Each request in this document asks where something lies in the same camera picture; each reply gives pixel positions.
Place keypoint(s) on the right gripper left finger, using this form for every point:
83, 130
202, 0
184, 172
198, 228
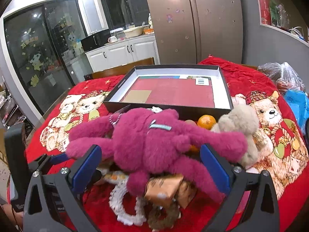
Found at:
40, 210

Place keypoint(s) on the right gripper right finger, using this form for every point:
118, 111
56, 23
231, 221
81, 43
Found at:
261, 212

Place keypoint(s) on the brown triangular snack packet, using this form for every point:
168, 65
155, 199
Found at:
163, 191

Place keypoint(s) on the magenta plush bunny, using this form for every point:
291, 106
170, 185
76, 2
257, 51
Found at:
144, 143

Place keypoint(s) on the red bear print blanket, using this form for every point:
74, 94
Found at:
245, 85

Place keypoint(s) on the beige fluffy plush toy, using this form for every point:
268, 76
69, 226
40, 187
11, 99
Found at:
243, 119

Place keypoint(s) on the orange mandarin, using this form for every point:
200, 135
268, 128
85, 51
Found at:
206, 121

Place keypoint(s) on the blue plastic bag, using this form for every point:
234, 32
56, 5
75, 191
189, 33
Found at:
298, 102

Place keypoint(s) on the black sliding glass door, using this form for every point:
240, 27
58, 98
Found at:
44, 46

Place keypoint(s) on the clear plastic bag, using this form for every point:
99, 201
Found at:
283, 76

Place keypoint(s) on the black shallow box tray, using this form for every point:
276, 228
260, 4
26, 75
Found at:
193, 90

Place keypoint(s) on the black microwave oven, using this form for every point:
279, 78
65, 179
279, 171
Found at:
95, 40

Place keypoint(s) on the white kitchen cabinet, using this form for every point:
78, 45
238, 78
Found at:
123, 52

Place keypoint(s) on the cream plastic basin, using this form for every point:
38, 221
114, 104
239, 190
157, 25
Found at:
133, 32

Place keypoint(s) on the steel double door refrigerator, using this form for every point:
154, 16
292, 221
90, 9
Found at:
188, 31

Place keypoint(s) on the red gift box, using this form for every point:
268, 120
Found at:
265, 12

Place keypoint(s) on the brown braided rope scrunchie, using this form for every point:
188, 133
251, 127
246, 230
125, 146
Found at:
161, 218

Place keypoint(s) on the white wall shelf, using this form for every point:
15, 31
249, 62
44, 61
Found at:
287, 20

